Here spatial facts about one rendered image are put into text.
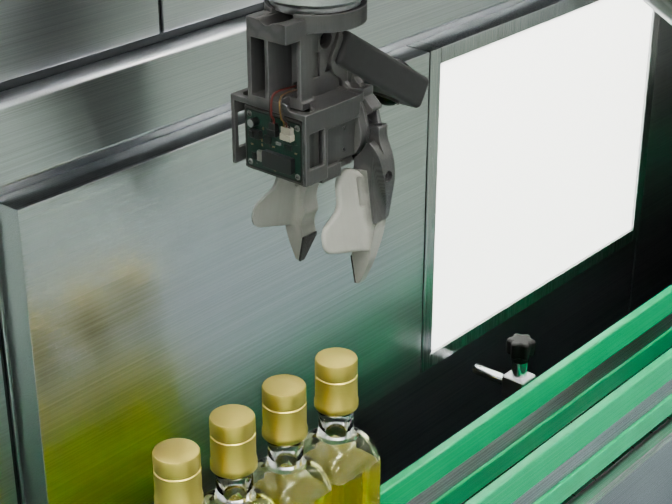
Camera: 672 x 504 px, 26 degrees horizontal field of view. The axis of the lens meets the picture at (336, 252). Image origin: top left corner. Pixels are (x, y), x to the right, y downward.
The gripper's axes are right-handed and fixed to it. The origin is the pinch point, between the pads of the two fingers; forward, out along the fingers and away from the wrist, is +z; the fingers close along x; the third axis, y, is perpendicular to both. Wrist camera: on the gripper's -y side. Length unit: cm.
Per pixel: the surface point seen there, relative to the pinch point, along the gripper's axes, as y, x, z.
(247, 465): 11.7, 1.5, 12.6
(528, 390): -33.6, -3.2, 28.9
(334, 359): 0.3, 0.2, 9.2
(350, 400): 0.2, 1.7, 12.4
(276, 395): 7.2, 0.3, 9.2
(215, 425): 13.0, -0.3, 9.2
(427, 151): -27.2, -12.0, 3.3
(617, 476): -38, 6, 37
